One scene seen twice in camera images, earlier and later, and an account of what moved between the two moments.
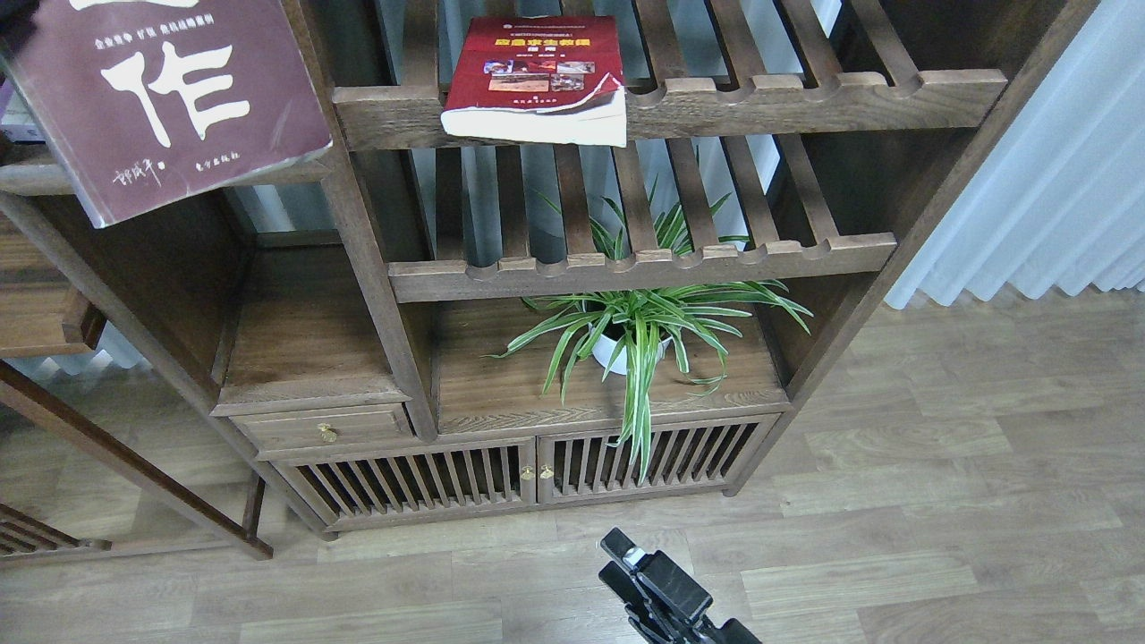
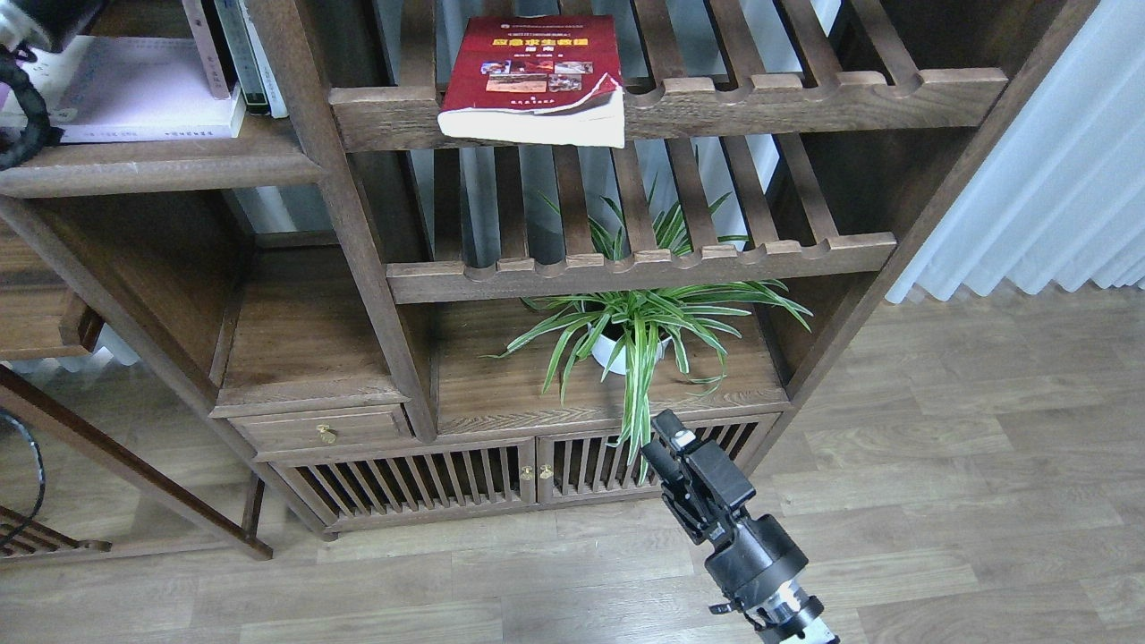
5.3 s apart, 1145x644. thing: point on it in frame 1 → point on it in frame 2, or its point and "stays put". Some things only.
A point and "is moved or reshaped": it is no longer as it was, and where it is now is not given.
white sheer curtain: x=1061 y=200 stays put
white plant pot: x=606 y=351 stays put
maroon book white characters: x=148 y=103 is moved or reshaped
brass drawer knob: x=327 y=435 stays put
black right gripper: x=658 y=626 → x=752 y=553
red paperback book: x=553 y=78 stays put
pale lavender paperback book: x=19 y=122 → x=102 y=88
